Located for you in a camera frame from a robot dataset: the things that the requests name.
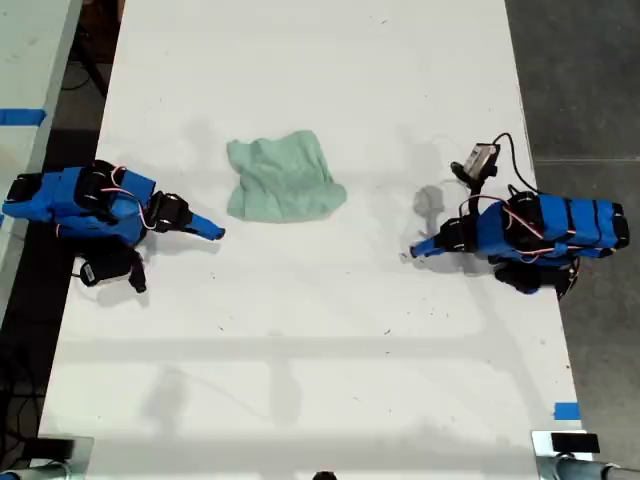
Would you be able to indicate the small black box on grey plate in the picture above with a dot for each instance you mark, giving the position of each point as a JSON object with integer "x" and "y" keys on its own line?
{"x": 55, "y": 447}

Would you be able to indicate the grey metal tube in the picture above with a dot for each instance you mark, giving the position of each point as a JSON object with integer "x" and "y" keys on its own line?
{"x": 585, "y": 470}
{"x": 30, "y": 472}

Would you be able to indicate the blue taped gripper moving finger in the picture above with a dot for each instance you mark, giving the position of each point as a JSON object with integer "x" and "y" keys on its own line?
{"x": 207, "y": 234}
{"x": 431, "y": 251}

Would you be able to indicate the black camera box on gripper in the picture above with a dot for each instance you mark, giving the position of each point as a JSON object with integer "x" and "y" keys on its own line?
{"x": 105, "y": 267}
{"x": 480, "y": 157}

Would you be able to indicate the pale green T-shirt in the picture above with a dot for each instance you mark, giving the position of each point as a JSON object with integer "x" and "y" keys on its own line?
{"x": 285, "y": 180}

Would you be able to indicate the small black box on white plate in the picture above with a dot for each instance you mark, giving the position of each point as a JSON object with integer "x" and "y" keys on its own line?
{"x": 575, "y": 442}

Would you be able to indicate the white side table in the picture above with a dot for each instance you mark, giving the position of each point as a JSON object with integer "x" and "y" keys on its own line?
{"x": 30, "y": 75}

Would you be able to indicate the black camera stalk on gripper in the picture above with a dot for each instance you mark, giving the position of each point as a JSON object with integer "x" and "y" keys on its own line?
{"x": 477, "y": 197}
{"x": 137, "y": 272}

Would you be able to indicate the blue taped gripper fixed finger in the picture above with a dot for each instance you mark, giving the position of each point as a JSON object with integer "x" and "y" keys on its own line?
{"x": 427, "y": 243}
{"x": 207, "y": 224}

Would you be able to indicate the small black round object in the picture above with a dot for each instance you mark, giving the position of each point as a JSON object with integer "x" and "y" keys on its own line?
{"x": 325, "y": 475}

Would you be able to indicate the long blue tape strip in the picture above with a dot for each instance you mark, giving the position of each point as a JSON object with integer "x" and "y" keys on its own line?
{"x": 22, "y": 116}

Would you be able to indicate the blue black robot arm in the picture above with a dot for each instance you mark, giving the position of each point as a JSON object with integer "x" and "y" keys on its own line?
{"x": 565, "y": 225}
{"x": 65, "y": 205}

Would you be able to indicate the short blue tape strip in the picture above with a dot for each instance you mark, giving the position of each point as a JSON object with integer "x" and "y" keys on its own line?
{"x": 567, "y": 411}

